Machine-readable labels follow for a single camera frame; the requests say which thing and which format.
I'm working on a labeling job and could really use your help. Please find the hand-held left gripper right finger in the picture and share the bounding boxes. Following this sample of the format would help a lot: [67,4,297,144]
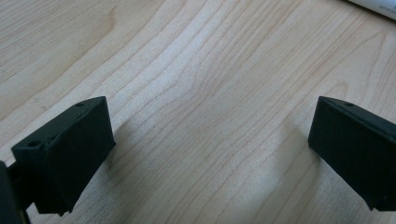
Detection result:
[307,95,396,213]

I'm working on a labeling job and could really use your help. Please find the white plastic bin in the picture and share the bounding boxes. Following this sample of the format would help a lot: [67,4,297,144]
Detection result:
[346,0,396,21]

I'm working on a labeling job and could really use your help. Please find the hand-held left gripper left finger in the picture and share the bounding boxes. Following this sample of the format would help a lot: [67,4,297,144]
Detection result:
[10,95,117,217]

